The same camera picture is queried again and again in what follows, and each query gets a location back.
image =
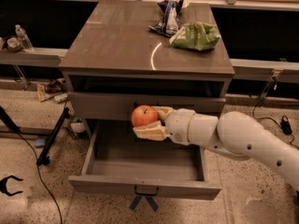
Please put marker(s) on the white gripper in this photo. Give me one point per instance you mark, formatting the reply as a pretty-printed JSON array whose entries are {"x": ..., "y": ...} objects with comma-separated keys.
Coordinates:
[{"x": 177, "y": 125}]

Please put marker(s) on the red-orange apple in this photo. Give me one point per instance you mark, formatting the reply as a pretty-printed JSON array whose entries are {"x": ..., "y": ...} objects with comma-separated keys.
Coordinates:
[{"x": 143, "y": 115}]

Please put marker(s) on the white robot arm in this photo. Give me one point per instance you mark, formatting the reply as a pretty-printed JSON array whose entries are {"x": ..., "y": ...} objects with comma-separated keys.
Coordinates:
[{"x": 233, "y": 134}]

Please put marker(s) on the open grey lower drawer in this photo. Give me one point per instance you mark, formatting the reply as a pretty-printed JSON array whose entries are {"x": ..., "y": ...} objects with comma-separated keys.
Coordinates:
[{"x": 117, "y": 162}]

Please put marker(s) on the closed grey upper drawer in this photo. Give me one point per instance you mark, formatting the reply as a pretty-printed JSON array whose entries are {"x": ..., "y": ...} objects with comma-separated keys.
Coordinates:
[{"x": 117, "y": 106}]

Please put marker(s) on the grey drawer cabinet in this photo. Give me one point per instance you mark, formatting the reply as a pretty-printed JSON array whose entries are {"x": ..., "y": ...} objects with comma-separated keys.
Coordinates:
[{"x": 117, "y": 52}]

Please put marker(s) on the small white bowl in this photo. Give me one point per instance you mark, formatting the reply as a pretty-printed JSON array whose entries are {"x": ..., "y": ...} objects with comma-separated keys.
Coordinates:
[{"x": 77, "y": 125}]

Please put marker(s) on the green chip bag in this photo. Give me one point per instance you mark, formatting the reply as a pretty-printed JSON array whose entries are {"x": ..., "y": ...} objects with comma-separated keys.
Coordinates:
[{"x": 196, "y": 35}]

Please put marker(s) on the blue white snack bag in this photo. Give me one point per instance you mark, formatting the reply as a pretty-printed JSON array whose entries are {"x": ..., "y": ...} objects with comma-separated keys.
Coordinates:
[{"x": 168, "y": 24}]

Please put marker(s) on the crumpled trash pile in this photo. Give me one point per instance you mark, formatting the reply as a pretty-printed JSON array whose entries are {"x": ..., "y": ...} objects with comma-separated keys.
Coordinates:
[{"x": 49, "y": 90}]

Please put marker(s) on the black tripod leg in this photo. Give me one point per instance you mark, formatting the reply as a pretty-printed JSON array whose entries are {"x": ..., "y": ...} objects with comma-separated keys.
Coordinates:
[{"x": 43, "y": 158}]

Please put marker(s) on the black power adapter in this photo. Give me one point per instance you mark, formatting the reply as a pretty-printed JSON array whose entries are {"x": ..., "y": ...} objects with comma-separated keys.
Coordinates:
[{"x": 285, "y": 125}]

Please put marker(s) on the clear plastic water bottle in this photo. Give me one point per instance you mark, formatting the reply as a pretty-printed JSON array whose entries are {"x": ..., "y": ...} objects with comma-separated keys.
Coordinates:
[{"x": 23, "y": 37}]

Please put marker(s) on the brown bowl on ledge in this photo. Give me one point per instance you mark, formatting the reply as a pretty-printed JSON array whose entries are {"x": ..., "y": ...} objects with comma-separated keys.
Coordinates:
[{"x": 11, "y": 44}]

